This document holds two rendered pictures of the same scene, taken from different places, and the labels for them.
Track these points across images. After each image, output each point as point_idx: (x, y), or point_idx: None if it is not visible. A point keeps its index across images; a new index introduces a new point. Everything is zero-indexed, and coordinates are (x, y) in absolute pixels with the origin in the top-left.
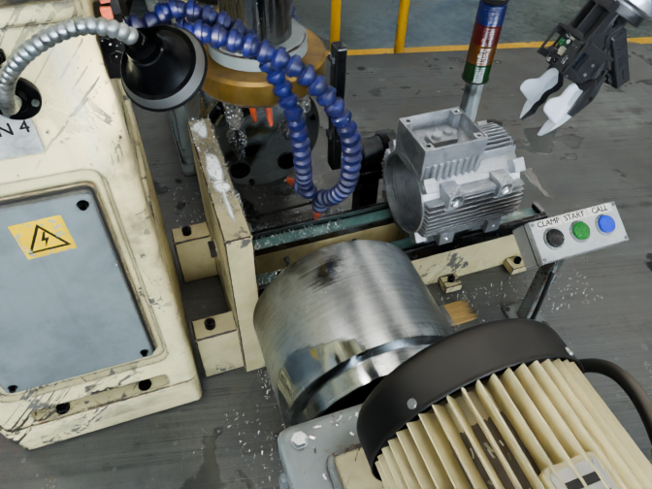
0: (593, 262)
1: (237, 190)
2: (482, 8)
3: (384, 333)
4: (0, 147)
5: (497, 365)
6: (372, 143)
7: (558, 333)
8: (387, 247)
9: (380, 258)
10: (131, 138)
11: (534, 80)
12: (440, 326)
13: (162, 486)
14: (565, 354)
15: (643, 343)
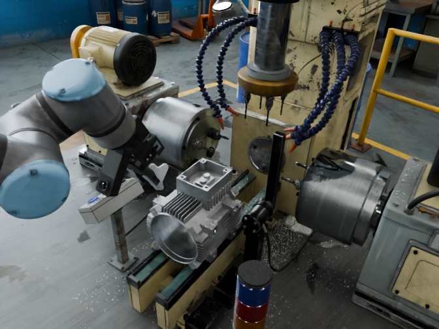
0: (80, 328)
1: (271, 141)
2: None
3: (167, 98)
4: None
5: (132, 32)
6: (255, 208)
7: (101, 261)
8: (185, 121)
9: (184, 113)
10: (299, 96)
11: (161, 165)
12: (154, 113)
13: (225, 154)
14: (119, 42)
15: (46, 279)
